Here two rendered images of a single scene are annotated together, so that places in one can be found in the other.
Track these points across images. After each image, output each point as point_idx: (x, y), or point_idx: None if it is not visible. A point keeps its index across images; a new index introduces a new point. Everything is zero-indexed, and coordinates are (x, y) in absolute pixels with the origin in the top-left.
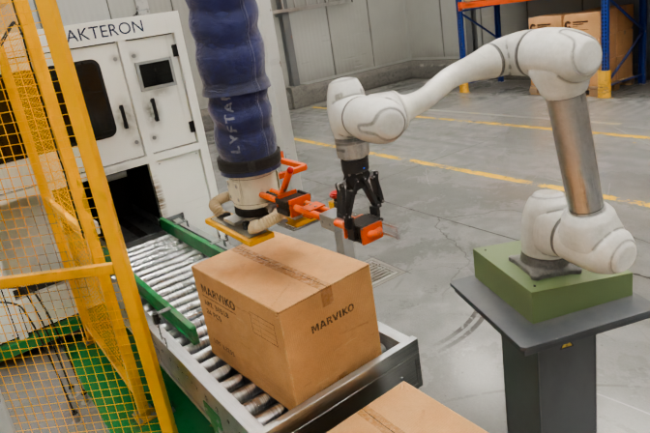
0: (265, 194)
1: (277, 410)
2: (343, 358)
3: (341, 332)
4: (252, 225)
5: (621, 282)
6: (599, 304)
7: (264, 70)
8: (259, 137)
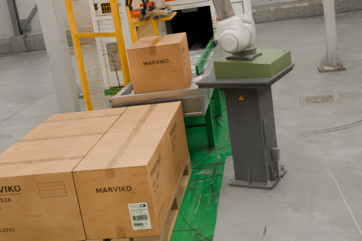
0: None
1: None
2: (161, 84)
3: (160, 71)
4: None
5: (263, 68)
6: (251, 78)
7: None
8: None
